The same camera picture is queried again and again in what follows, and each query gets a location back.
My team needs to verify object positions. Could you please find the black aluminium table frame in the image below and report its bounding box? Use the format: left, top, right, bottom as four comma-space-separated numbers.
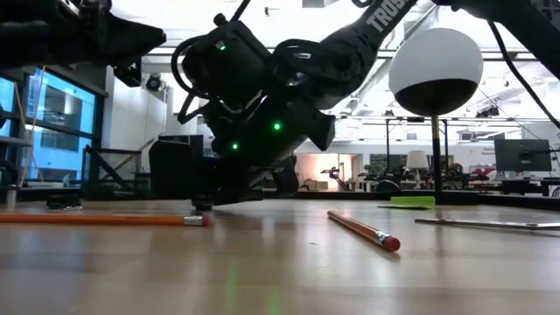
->
0, 185, 560, 213

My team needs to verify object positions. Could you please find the white shade table lamp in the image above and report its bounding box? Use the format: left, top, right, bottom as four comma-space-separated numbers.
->
405, 150, 431, 190

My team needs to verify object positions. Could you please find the small grey cylinder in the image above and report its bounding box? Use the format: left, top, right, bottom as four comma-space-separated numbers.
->
4, 183, 18, 212

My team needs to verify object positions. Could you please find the black ceiling spotlight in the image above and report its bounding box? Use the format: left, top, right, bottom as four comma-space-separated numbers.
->
145, 73, 164, 93

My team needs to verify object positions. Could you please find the green sticky note pad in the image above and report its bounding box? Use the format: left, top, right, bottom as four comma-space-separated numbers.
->
376, 195, 437, 211

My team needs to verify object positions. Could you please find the white globe lamp black base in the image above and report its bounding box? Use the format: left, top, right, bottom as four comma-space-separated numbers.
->
388, 26, 485, 206

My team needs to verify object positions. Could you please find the black mesh desk organizer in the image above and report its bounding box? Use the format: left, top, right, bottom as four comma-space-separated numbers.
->
80, 143, 152, 201

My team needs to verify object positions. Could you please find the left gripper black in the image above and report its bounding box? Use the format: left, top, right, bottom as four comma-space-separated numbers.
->
38, 0, 168, 88

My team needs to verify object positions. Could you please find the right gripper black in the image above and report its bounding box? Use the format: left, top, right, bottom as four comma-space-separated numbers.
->
148, 98, 338, 212

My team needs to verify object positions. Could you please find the orange pencil with red eraser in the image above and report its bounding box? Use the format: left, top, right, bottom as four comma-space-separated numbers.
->
326, 209, 402, 253
0, 212, 212, 228

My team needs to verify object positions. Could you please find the wide black monitor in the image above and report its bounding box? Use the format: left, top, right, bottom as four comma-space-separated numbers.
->
493, 138, 553, 173

